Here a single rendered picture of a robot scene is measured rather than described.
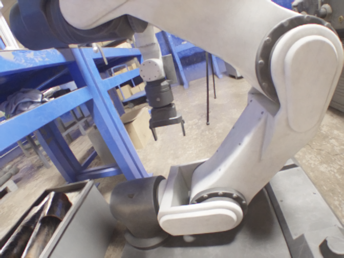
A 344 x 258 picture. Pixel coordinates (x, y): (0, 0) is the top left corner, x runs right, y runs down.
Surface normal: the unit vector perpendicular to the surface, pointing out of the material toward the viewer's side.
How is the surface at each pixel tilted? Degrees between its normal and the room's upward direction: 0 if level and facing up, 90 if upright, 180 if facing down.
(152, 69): 92
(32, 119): 90
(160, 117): 92
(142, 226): 90
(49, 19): 100
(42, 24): 112
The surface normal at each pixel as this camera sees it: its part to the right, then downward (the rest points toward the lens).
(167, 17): 0.22, 0.63
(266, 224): -0.34, -0.85
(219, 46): -0.15, 0.47
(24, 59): 0.93, -0.26
